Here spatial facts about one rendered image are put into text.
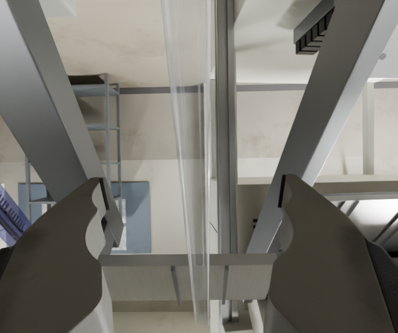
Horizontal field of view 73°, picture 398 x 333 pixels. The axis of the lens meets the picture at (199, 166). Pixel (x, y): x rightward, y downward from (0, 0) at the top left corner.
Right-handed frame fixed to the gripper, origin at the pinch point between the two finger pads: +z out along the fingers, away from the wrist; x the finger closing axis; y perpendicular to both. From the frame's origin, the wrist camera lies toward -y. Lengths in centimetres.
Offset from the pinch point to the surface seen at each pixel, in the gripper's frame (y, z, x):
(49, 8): -7.3, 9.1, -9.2
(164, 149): 133, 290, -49
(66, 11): -7.1, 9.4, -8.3
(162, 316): 310, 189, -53
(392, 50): -3.7, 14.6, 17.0
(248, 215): 42, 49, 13
